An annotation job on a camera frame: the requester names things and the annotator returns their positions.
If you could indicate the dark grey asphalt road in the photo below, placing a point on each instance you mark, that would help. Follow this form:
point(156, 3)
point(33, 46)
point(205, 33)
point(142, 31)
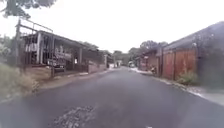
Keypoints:
point(126, 96)

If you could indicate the distant trees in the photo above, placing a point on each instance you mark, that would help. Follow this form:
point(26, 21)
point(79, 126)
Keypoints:
point(146, 46)

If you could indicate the open-sided shed building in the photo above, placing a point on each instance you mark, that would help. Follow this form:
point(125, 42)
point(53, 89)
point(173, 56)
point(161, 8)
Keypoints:
point(53, 53)

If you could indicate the building with red-brown gate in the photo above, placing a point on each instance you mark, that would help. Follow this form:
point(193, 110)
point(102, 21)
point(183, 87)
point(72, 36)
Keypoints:
point(186, 56)

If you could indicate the green bush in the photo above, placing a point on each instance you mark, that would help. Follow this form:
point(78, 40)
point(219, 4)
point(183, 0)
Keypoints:
point(187, 78)

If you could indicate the pale concrete verge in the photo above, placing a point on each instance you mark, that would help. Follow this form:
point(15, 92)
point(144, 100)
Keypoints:
point(203, 93)

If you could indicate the pole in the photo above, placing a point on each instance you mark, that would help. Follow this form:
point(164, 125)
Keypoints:
point(17, 41)

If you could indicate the grassy bank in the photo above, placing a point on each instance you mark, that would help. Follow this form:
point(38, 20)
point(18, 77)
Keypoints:
point(13, 81)

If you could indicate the overhanging tree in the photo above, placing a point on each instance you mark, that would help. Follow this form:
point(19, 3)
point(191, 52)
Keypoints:
point(20, 6)

